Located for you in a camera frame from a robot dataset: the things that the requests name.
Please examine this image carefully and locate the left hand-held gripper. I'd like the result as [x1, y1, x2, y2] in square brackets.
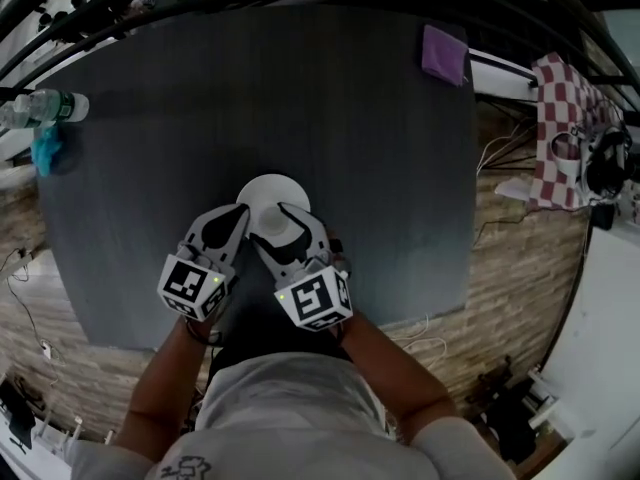
[157, 204, 252, 323]

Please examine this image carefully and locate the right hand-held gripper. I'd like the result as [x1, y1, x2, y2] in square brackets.
[248, 201, 354, 332]

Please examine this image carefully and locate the white cup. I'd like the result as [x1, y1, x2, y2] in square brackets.
[257, 204, 301, 249]

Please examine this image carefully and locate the white round dish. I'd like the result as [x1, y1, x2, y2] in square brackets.
[235, 173, 312, 219]

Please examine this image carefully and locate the person's right forearm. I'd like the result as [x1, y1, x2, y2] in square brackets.
[335, 311, 460, 447]

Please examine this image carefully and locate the person's left forearm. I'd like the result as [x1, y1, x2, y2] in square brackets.
[110, 315, 214, 447]

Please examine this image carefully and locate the black wristband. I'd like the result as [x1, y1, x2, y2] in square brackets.
[183, 316, 224, 347]

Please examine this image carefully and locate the person's white shirt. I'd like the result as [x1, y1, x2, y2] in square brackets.
[64, 350, 519, 480]

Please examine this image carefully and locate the blue crumpled cloth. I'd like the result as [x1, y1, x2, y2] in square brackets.
[30, 126, 64, 178]

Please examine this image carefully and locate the clear plastic water bottle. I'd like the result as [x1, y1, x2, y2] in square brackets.
[0, 89, 91, 130]

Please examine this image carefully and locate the white paper sheet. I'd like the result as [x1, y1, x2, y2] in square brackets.
[494, 176, 539, 203]

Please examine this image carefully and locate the purple cloth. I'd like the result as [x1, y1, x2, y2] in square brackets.
[420, 23, 470, 87]

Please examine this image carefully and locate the red white checkered cloth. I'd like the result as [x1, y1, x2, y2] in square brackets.
[528, 51, 626, 210]

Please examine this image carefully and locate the white side table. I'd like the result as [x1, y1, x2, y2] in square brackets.
[537, 217, 640, 449]

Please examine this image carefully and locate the black headset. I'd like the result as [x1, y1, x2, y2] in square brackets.
[582, 126, 636, 197]

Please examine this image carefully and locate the white cable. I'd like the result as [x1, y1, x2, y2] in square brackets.
[387, 312, 449, 364]

